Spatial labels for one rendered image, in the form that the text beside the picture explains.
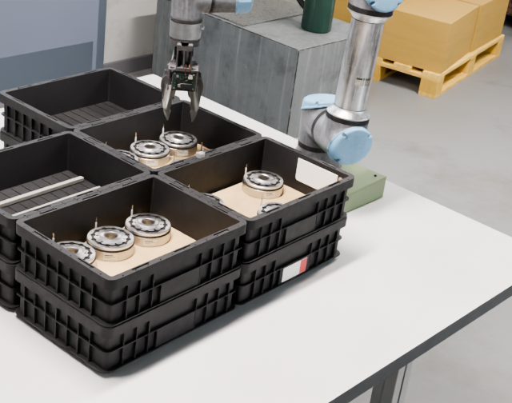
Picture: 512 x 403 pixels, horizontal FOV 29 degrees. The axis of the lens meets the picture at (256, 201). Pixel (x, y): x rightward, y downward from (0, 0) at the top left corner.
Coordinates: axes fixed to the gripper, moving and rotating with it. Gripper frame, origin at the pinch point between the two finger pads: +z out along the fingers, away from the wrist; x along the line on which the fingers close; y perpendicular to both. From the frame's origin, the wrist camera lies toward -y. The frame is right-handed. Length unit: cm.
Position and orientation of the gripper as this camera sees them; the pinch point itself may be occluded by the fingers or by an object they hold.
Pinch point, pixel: (180, 114)
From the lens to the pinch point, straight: 249.5
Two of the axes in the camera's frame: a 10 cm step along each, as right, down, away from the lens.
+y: 0.6, 4.1, -9.1
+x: 9.9, 0.6, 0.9
